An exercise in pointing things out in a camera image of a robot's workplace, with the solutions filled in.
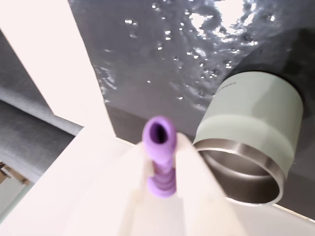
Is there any pale green steel mug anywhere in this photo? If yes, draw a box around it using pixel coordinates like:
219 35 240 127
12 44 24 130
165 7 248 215
191 70 304 206

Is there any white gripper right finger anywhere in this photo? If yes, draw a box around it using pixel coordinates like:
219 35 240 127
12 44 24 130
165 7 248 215
176 132 242 236

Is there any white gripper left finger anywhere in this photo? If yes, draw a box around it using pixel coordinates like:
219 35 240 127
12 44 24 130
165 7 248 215
114 141 174 236

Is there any black table mat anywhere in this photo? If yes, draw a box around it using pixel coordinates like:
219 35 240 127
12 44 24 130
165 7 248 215
66 0 315 220

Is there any purple pen grip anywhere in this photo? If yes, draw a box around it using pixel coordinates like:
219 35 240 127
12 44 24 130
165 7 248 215
142 116 178 200

